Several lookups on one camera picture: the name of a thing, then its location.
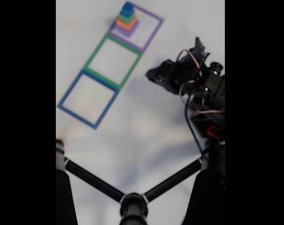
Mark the small blue cube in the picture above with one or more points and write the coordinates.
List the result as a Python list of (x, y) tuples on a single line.
[(127, 9)]

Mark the red clamp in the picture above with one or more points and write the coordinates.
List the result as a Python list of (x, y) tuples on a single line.
[(211, 131)]

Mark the green square frame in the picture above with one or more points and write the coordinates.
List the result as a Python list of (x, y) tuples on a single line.
[(131, 70)]

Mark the gripper camera circuit board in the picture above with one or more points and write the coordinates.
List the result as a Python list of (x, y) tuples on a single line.
[(199, 50)]

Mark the purple square frame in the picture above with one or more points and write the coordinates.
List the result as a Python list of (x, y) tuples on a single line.
[(153, 35)]

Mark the green foam block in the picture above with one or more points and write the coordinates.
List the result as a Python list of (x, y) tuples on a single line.
[(125, 18)]

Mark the blue square frame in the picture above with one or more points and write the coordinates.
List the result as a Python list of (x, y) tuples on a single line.
[(106, 110)]

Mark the purple foam block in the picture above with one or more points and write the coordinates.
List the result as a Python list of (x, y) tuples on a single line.
[(130, 32)]

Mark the black camera tripod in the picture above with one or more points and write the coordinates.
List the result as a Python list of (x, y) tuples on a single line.
[(133, 206)]

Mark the orange foam block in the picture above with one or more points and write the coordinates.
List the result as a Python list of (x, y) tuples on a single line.
[(123, 25)]

